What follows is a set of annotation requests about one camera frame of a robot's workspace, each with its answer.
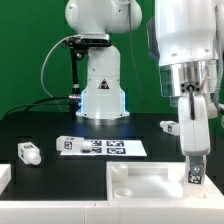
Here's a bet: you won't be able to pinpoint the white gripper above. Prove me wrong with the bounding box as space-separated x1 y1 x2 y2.
178 95 210 175

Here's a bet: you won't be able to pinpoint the white square tabletop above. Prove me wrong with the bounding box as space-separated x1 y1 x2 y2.
106 162 224 200

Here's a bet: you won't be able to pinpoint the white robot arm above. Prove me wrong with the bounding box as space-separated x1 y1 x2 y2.
65 0 224 176

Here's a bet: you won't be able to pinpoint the white U-shaped fence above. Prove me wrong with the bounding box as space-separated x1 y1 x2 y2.
0 163 224 224

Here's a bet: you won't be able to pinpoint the paper sheet with markers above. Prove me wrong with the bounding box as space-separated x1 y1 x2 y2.
61 140 146 157

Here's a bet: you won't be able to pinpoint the black camera on stand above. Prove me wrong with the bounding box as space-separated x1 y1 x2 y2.
63 35 112 120

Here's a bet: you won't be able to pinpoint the black cables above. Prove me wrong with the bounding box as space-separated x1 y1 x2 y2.
1 96 77 120

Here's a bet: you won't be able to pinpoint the grey cable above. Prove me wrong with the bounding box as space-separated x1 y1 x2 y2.
40 34 81 113

